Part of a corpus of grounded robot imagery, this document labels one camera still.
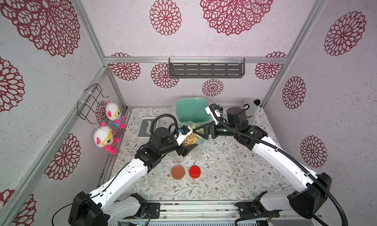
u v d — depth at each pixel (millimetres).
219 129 608
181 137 611
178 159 877
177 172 871
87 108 762
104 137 796
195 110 924
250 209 740
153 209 747
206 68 950
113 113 934
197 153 948
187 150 649
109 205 411
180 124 779
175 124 573
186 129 594
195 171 863
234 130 495
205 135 604
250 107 922
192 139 671
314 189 389
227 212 756
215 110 615
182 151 638
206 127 595
